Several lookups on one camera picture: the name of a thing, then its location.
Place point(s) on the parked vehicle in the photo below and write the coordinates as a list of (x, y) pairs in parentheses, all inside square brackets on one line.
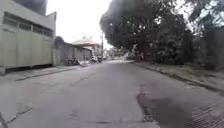
[(94, 59)]

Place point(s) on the utility pole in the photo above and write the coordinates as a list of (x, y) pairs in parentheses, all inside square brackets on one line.
[(102, 45)]

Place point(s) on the house with pale roof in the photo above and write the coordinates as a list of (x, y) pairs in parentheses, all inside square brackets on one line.
[(87, 44)]

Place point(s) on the grey asphalt road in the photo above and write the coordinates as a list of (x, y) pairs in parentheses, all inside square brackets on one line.
[(106, 96)]

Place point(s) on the pile of debris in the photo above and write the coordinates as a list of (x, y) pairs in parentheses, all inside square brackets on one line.
[(75, 62)]

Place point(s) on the large dark trees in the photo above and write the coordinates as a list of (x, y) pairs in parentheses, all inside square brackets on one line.
[(156, 31)]

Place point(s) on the dirt verge beside trees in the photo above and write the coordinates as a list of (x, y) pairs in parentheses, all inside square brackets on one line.
[(190, 73)]

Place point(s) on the concrete sidewalk beside building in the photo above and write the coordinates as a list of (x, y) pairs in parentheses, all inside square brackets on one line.
[(30, 72)]

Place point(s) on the pale green building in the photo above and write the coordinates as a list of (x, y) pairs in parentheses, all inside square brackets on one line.
[(25, 40)]

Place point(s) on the grey concrete wall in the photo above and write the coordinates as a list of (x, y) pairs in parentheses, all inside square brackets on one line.
[(71, 52)]

